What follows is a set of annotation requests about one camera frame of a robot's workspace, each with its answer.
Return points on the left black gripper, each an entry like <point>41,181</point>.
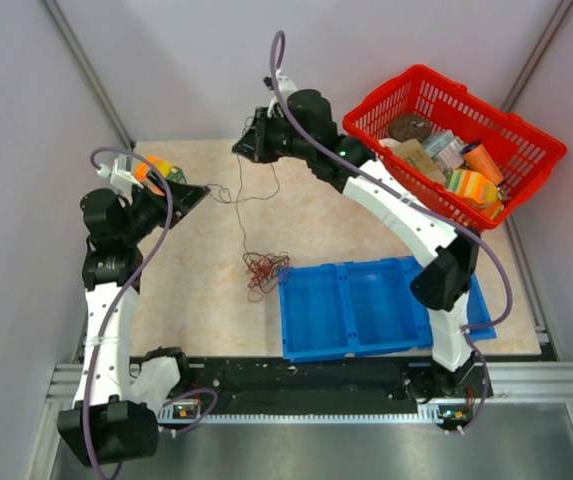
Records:
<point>184,198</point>

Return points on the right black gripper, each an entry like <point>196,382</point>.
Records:
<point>252,145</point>

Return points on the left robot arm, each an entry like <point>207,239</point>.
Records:
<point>113,416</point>

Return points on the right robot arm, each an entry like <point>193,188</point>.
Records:
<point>447,257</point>

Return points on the small green box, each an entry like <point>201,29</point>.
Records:
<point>176,175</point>

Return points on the orange striped sponge block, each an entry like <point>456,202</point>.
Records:
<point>145,175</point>

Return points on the brown round lid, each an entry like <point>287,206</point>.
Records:
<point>409,126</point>

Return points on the brown cardboard box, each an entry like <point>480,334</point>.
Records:
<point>415,155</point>

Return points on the blue three-compartment plastic tray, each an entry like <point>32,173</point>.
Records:
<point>331,311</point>

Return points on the pale blue packet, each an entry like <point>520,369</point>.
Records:
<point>445,149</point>

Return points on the red plastic shopping basket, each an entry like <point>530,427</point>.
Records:
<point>525,155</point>

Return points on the orange cylindrical can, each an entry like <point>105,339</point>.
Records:
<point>478,159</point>

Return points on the striped colourful sponge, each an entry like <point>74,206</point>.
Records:
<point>476,191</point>

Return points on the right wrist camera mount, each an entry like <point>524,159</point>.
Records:
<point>283,85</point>

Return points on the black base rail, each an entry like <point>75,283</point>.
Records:
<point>352,386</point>

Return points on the left aluminium corner post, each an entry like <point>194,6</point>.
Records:
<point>86,70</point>

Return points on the aluminium corner post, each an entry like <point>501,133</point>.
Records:
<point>86,70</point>
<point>555,25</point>

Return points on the right aluminium corner post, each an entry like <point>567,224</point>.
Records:
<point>555,25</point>

